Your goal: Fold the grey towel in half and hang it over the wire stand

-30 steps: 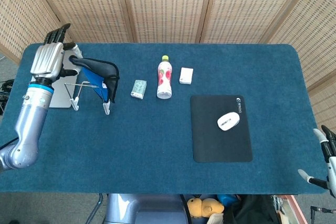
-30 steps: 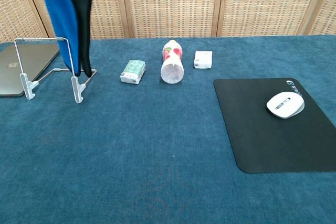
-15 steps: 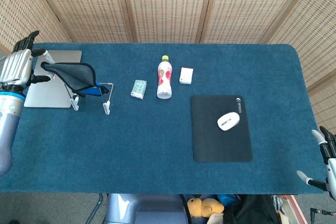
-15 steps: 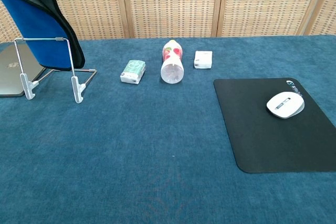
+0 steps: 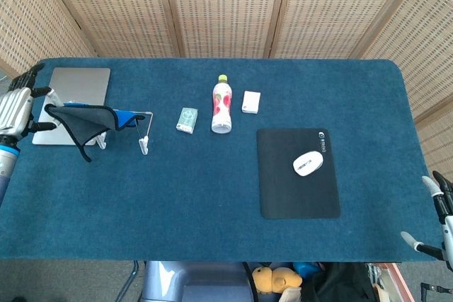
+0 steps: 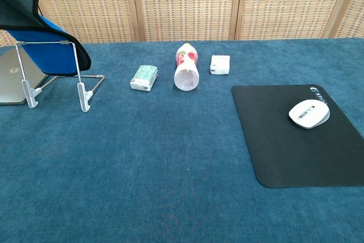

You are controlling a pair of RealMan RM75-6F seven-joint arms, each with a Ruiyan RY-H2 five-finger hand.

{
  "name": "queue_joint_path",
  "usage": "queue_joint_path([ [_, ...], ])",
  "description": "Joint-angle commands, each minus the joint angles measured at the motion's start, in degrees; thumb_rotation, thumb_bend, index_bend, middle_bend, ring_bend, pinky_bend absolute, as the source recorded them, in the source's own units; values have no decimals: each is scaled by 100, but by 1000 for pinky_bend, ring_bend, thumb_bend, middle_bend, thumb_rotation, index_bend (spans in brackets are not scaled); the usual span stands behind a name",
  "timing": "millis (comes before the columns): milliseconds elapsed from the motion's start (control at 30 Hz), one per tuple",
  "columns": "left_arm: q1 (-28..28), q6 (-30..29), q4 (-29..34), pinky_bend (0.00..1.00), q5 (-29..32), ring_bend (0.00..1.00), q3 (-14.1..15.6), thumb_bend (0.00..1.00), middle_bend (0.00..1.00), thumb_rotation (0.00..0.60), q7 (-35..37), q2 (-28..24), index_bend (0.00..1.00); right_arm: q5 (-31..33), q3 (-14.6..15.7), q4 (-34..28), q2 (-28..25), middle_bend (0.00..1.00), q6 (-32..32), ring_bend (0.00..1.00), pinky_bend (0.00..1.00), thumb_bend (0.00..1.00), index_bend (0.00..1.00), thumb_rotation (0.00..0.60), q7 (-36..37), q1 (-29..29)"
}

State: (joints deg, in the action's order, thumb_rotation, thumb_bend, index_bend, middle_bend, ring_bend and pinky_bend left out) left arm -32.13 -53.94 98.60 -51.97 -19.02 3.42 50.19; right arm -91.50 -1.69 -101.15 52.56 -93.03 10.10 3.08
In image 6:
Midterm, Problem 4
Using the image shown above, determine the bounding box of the white computer mouse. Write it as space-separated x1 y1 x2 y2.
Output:
288 99 331 129

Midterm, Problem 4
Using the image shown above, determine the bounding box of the silver laptop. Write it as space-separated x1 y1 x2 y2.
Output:
0 47 49 106

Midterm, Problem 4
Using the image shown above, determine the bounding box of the wire laptop stand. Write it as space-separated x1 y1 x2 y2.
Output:
15 40 105 113

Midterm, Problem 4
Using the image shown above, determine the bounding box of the green tissue pack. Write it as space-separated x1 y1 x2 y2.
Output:
130 65 159 93

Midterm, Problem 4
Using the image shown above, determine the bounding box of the small white box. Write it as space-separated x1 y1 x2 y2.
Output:
209 54 231 76

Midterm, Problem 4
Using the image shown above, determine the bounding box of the pink drink bottle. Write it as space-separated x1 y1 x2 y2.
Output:
173 43 200 92

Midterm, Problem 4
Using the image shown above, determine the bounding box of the black mouse pad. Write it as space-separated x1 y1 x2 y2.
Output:
231 84 364 188

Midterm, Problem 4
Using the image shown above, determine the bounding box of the bamboo folding screen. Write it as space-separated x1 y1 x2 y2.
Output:
0 0 364 48

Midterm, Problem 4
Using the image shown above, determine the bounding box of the grey and blue cloth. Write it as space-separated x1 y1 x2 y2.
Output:
0 0 92 78

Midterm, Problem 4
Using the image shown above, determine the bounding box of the blue table cloth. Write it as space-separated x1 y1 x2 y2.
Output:
0 37 364 243

